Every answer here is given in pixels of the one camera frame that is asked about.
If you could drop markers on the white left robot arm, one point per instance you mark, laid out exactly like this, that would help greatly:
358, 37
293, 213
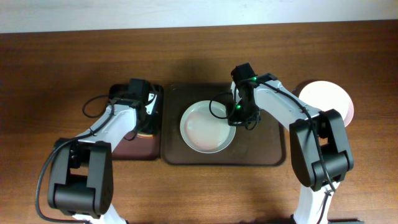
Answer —
75, 184

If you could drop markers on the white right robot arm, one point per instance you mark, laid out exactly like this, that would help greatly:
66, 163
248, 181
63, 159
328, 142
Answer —
319, 146

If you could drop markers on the orange green scrub sponge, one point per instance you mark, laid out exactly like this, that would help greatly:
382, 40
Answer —
145, 136

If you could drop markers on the small brown tray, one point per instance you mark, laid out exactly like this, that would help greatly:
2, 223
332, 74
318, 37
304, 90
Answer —
137, 149

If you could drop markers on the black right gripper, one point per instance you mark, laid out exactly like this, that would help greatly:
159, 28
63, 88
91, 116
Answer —
234, 120

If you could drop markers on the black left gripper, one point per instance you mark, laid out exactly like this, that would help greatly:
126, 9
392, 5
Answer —
152, 127

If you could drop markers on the large dark brown tray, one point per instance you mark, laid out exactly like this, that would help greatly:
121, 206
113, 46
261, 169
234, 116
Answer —
263, 146

